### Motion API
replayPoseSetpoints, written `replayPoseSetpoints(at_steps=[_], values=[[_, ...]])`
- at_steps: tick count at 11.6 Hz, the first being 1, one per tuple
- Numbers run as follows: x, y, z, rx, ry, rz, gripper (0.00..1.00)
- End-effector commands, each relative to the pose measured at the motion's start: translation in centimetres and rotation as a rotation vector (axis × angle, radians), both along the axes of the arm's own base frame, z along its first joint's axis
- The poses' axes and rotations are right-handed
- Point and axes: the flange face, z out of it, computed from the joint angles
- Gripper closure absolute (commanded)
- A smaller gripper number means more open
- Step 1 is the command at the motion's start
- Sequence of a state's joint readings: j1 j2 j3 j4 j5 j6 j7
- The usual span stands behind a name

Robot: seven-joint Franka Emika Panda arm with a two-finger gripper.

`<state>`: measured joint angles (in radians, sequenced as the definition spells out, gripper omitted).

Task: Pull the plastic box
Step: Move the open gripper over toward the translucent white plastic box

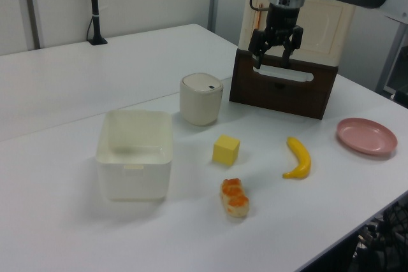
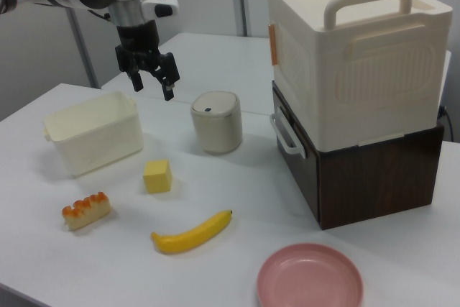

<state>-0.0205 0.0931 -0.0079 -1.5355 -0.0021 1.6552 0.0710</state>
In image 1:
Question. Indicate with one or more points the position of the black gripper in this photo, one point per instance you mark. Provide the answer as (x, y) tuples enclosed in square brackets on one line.
[(280, 18)]

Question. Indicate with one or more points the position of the dark brown wooden drawer box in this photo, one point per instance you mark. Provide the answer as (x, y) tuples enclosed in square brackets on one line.
[(283, 88)]

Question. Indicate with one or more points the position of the white plastic box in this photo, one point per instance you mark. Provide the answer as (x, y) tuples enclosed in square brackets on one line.
[(135, 154)]

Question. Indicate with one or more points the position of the cream toy cabinet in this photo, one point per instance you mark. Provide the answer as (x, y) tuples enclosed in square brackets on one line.
[(318, 26)]

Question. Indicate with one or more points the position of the cream lidded trash bin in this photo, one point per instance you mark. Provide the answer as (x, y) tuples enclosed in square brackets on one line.
[(201, 98)]

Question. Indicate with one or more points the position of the yellow toy banana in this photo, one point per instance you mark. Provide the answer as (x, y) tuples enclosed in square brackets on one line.
[(300, 157)]

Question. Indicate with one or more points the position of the yellow cube block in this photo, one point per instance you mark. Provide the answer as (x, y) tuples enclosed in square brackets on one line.
[(225, 150)]

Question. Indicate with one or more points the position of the pink plastic plate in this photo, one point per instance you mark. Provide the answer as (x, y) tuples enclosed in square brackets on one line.
[(366, 136)]

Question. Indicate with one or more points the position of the orange topped toy bread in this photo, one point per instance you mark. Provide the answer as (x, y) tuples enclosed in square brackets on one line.
[(234, 197)]

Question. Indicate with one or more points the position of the black camera stand pole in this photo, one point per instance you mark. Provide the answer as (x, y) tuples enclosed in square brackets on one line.
[(95, 4)]

